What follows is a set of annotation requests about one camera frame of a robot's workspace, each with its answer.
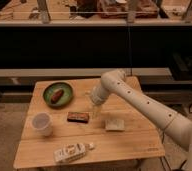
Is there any white plastic cup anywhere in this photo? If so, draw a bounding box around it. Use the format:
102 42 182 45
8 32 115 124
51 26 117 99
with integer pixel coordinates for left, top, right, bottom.
31 113 53 136

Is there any long wooden bench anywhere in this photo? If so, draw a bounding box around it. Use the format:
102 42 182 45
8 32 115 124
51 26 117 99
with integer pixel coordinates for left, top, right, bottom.
0 68 172 85

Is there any upper wooden shelf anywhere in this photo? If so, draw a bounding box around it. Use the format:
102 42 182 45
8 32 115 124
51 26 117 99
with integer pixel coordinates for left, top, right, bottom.
0 0 192 27

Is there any white drink carton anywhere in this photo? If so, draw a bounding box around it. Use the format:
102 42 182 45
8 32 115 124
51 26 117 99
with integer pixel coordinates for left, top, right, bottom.
54 142 95 163

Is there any green ceramic bowl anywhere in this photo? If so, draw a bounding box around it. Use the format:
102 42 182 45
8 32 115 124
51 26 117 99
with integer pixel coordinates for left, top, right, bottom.
43 82 73 108

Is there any pale sponge block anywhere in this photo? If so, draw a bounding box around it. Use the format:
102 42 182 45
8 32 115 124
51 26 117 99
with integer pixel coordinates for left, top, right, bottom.
105 118 125 131

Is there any brown chocolate bar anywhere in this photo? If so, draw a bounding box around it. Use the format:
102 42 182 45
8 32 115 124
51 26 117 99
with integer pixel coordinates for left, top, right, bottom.
67 112 89 123

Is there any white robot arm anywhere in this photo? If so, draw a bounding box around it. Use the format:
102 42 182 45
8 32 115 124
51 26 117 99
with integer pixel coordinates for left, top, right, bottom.
90 69 192 171

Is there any brown sausage food item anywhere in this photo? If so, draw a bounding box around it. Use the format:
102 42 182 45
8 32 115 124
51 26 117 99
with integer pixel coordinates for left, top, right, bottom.
51 89 64 104

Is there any wooden folding table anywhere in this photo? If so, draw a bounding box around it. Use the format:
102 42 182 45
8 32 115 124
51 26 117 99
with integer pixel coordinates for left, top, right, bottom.
14 78 165 169

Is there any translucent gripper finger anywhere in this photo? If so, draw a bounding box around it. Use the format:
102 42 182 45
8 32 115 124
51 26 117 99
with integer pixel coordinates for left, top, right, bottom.
92 106 101 118

